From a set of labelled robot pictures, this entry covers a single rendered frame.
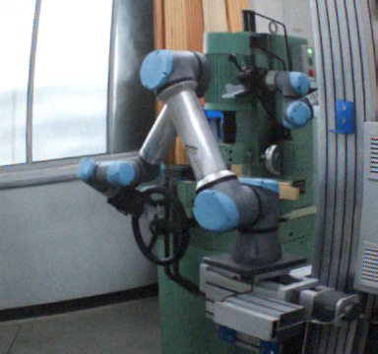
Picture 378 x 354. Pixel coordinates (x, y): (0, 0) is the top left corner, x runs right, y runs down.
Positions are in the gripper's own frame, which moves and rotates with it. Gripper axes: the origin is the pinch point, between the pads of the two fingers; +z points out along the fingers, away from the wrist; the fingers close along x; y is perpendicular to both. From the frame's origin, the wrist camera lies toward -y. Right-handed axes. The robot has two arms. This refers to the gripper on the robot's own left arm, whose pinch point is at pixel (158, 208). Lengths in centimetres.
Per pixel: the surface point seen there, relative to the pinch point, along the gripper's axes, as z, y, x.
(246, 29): 11, -81, -5
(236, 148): 26.6, -35.0, -3.4
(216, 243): 28.3, 0.9, 2.6
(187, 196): 11.5, -9.6, -2.0
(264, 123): 32, -49, 0
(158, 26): 63, -127, -135
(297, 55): 30, -81, 8
